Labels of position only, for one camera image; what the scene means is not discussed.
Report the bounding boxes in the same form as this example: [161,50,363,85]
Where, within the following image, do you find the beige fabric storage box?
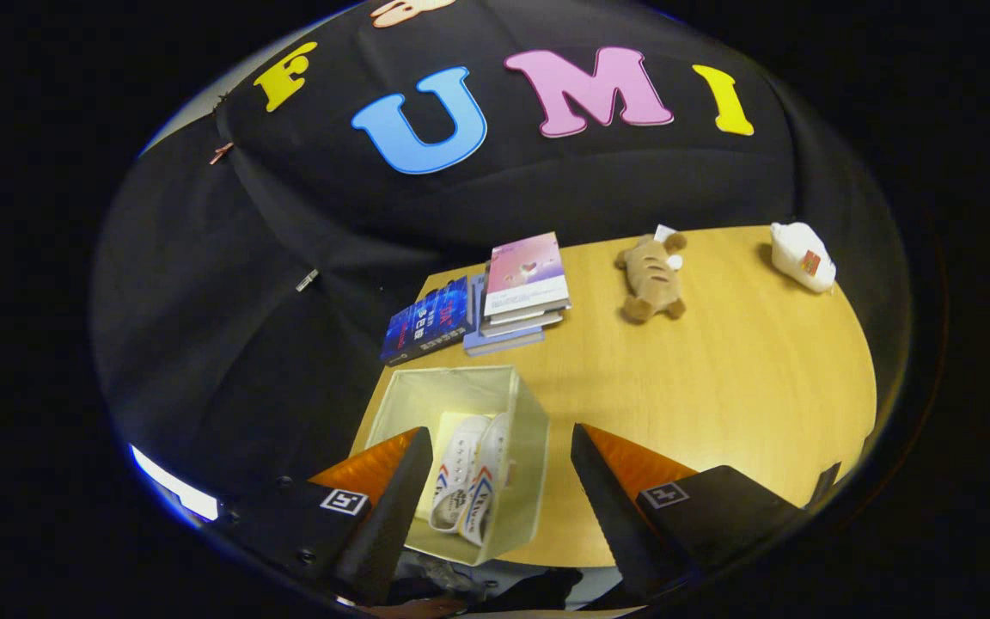
[364,365,550,567]

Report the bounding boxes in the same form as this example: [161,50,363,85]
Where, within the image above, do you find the white-edged stacked book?
[480,301,566,338]

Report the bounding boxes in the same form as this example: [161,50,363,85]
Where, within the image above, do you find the white striped canvas shoe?
[459,413,513,547]
[431,415,492,532]

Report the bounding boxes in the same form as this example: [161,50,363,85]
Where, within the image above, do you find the dark blue book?
[380,275,477,367]

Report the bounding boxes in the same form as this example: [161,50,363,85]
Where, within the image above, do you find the black backdrop cloth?
[91,0,913,517]

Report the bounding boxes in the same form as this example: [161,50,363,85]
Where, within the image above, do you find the bright white screen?
[130,444,221,523]

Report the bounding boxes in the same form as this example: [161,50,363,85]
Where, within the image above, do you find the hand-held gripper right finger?
[570,421,810,603]

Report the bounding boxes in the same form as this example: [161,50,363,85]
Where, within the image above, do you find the brown teddy bear plush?
[615,225,689,324]

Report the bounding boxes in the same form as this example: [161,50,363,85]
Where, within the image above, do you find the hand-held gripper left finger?
[207,426,434,607]

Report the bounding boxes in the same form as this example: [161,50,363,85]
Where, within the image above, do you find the person's dark clothing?
[392,550,586,615]

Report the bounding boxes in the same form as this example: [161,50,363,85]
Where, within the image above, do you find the pink cover book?
[483,232,571,317]

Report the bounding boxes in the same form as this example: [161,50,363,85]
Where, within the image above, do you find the white soft toy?
[770,222,838,295]

